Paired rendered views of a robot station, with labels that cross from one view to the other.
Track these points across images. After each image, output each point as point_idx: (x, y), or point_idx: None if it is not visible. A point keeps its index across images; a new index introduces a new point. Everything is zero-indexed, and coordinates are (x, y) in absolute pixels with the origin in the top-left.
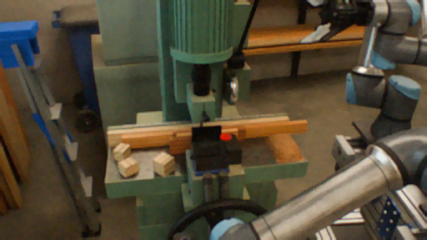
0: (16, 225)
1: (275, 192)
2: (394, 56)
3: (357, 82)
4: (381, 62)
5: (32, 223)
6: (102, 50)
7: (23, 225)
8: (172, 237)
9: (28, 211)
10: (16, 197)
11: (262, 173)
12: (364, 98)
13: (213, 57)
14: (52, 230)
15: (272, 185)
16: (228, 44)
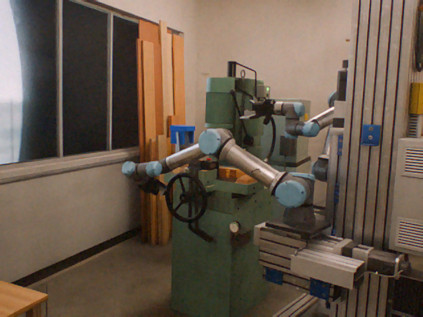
0: (154, 250)
1: (232, 201)
2: (288, 129)
3: (316, 163)
4: (285, 134)
5: (162, 252)
6: None
7: (158, 251)
8: (166, 185)
9: (165, 248)
10: (162, 237)
11: (225, 185)
12: (317, 173)
13: (214, 125)
14: (169, 258)
15: (230, 195)
16: (223, 121)
